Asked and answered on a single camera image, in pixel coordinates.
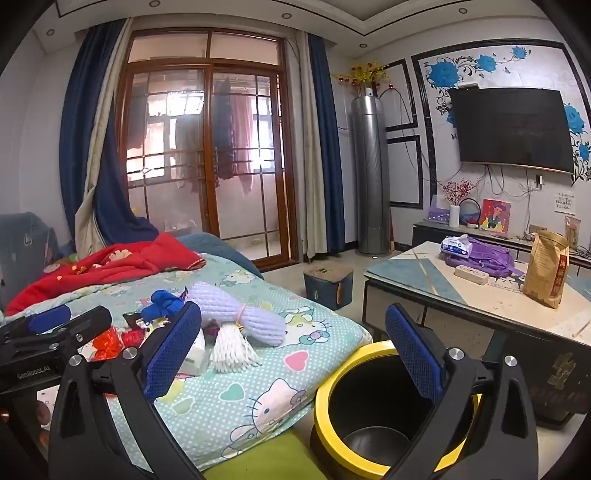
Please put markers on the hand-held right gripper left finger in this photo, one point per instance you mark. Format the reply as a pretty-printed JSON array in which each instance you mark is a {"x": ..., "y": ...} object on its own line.
[{"x": 168, "y": 355}]

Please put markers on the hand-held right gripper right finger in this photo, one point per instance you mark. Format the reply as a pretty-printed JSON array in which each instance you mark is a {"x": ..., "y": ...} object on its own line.
[{"x": 413, "y": 355}]

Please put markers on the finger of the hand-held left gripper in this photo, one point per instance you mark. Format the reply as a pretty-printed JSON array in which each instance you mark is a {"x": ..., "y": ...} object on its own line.
[
  {"x": 46, "y": 319},
  {"x": 92, "y": 318}
]

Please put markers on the white paper carton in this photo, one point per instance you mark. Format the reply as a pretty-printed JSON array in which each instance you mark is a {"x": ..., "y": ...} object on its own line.
[{"x": 196, "y": 357}]

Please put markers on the red shiny wrapper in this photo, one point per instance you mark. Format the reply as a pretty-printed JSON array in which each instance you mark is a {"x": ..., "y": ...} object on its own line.
[{"x": 108, "y": 346}]

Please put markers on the blue plastic bag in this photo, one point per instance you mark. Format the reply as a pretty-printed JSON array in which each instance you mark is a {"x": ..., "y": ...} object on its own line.
[{"x": 164, "y": 302}]

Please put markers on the small white foam net sleeve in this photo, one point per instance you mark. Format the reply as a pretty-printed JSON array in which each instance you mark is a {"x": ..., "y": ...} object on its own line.
[{"x": 231, "y": 350}]

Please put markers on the yellow rimmed black trash bin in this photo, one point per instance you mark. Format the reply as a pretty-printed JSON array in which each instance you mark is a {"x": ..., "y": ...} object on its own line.
[{"x": 364, "y": 415}]

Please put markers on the large pale foam net sleeve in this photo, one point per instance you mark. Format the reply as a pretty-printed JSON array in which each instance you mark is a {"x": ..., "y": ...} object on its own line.
[{"x": 244, "y": 318}]

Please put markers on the red floral blanket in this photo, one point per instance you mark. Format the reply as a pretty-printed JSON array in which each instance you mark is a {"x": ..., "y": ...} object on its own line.
[{"x": 120, "y": 263}]

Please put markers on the marble top coffee table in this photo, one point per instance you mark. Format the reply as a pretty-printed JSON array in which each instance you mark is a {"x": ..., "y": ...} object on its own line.
[{"x": 415, "y": 277}]

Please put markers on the cartoon cat printed blanket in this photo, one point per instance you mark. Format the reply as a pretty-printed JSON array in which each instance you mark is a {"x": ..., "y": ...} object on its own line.
[{"x": 258, "y": 369}]

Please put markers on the white power strip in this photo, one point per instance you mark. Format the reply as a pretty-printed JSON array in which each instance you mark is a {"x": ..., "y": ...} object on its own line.
[{"x": 471, "y": 272}]

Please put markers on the blue storage stool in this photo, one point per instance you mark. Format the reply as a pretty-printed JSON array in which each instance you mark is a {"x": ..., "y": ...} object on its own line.
[{"x": 323, "y": 288}]

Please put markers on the white blue tissue pack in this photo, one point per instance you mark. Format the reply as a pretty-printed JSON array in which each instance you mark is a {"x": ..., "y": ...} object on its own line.
[{"x": 455, "y": 245}]

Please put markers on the blue sofa armrest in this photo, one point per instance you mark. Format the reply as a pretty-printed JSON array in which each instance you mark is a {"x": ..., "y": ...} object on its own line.
[{"x": 217, "y": 244}]

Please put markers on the dark television cabinet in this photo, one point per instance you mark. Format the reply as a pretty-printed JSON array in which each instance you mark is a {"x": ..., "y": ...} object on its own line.
[{"x": 425, "y": 233}]

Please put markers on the purple bag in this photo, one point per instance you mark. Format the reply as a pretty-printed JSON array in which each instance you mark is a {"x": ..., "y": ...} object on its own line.
[{"x": 494, "y": 258}]

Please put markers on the white vase red berries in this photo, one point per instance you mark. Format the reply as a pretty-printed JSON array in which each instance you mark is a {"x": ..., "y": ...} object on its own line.
[{"x": 454, "y": 217}]

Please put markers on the round framed ornament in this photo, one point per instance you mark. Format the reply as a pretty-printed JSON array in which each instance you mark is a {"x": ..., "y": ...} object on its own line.
[{"x": 471, "y": 212}]

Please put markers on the brown paper bag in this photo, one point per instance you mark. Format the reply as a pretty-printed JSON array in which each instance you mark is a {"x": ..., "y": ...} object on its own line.
[{"x": 545, "y": 272}]

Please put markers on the colourful painting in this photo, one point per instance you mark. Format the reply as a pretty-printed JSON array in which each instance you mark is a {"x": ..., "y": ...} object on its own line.
[{"x": 496, "y": 217}]

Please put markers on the beige curtain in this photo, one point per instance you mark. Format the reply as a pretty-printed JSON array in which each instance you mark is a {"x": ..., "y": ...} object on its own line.
[
  {"x": 99, "y": 138},
  {"x": 307, "y": 152}
]

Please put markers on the grey tower air conditioner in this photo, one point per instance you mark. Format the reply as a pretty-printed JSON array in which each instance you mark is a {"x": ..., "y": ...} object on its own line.
[{"x": 369, "y": 175}]

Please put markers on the blue curtain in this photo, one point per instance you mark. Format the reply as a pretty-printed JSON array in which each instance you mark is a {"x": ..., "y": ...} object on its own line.
[
  {"x": 83, "y": 115},
  {"x": 328, "y": 152}
]

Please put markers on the wooden sliding glass door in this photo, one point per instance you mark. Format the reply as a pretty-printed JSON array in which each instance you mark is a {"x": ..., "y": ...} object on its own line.
[{"x": 207, "y": 138}]

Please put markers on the hanging pink garment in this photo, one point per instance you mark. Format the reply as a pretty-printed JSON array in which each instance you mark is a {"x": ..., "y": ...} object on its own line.
[{"x": 242, "y": 138}]

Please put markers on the hanging dark garment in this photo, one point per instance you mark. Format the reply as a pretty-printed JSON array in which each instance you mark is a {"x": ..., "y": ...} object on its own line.
[{"x": 224, "y": 129}]

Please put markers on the yellow artificial flowers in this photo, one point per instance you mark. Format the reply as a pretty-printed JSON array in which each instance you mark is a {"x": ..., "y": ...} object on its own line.
[{"x": 364, "y": 74}]

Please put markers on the white paper wall note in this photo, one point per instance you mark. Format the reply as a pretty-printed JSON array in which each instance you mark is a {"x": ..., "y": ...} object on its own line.
[{"x": 564, "y": 202}]

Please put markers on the wall mounted television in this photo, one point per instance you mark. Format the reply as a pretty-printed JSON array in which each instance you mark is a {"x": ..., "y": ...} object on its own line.
[{"x": 508, "y": 129}]

